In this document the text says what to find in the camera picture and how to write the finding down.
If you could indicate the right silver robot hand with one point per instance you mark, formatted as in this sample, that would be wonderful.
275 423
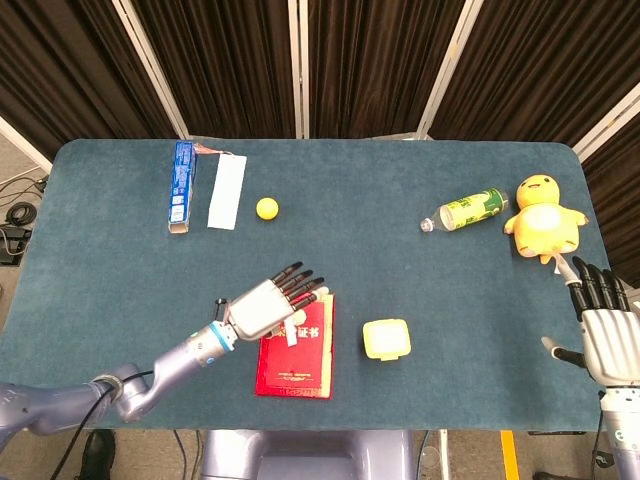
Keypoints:
610 340

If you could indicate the green container with yellow lid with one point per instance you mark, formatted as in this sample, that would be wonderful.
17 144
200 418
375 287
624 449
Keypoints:
386 339

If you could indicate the blue toothpaste box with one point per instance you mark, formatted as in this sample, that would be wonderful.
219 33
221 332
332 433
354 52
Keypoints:
181 190

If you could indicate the yellow plush duck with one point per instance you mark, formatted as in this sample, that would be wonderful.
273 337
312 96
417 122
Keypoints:
542 225

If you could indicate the black shoe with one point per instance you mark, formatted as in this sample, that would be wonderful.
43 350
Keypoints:
97 455

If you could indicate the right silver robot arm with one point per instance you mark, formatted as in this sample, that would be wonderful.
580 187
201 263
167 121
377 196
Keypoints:
625 430

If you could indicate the red certificate booklet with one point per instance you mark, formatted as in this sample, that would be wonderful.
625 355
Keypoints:
300 365

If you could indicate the yellow floor tape strip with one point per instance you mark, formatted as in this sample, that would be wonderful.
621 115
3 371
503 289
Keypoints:
509 450

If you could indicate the yellow ball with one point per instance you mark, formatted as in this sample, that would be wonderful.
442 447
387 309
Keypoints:
267 208

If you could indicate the white paper bookmark with tassel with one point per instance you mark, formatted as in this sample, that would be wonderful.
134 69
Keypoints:
226 195

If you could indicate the dark fabric folding screen panel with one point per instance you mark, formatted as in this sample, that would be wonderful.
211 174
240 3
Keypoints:
620 190
540 65
370 60
65 60
225 60

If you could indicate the plastic bottle with green label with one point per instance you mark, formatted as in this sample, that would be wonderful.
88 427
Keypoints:
470 207

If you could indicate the teal felt table cover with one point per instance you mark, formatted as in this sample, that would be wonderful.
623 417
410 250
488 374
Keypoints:
375 260

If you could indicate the grey robot torso base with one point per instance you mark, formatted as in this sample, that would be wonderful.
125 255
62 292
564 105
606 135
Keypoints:
310 455

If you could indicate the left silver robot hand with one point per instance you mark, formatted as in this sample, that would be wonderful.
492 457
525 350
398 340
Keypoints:
260 310

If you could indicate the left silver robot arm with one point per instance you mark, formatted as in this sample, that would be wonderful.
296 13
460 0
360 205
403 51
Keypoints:
175 357

